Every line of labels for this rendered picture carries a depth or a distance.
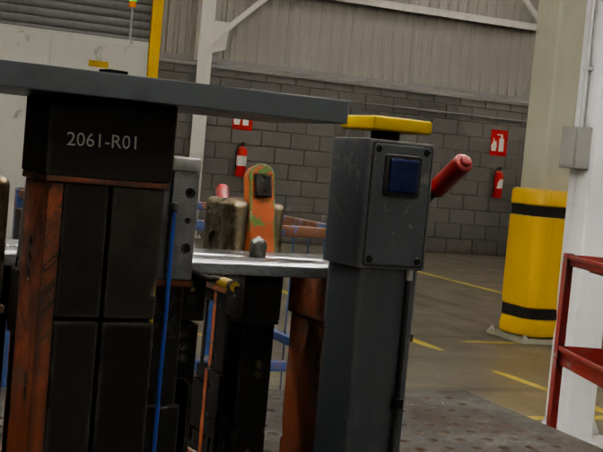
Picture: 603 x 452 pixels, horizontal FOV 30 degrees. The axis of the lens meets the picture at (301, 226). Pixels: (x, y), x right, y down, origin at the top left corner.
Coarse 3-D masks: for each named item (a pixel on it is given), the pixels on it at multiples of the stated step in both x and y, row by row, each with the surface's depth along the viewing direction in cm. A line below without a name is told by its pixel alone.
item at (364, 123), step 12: (348, 120) 100; (360, 120) 98; (372, 120) 96; (384, 120) 96; (396, 120) 97; (408, 120) 98; (420, 120) 98; (372, 132) 100; (384, 132) 99; (396, 132) 99; (408, 132) 98; (420, 132) 98
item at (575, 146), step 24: (600, 0) 489; (600, 24) 488; (600, 48) 487; (600, 72) 487; (600, 96) 487; (576, 120) 500; (600, 120) 488; (576, 144) 487; (600, 144) 489; (576, 168) 488; (600, 168) 490; (576, 192) 497; (600, 192) 491; (576, 216) 496; (600, 216) 492; (576, 240) 495; (600, 240) 493; (576, 288) 492; (600, 288) 495; (576, 312) 492; (600, 312) 497; (576, 336) 493; (600, 336) 498; (552, 360) 506; (576, 384) 495; (576, 408) 496; (576, 432) 497
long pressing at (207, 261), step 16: (16, 240) 126; (208, 256) 127; (224, 256) 132; (240, 256) 133; (272, 256) 135; (288, 256) 137; (304, 256) 139; (320, 256) 141; (208, 272) 120; (224, 272) 121; (240, 272) 121; (256, 272) 122; (272, 272) 123; (288, 272) 124; (304, 272) 125; (320, 272) 126
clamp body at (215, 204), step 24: (216, 216) 150; (240, 216) 145; (216, 240) 151; (240, 240) 146; (216, 288) 149; (216, 312) 150; (216, 336) 149; (216, 360) 149; (216, 384) 147; (192, 408) 154; (216, 408) 147; (192, 432) 154; (216, 432) 147
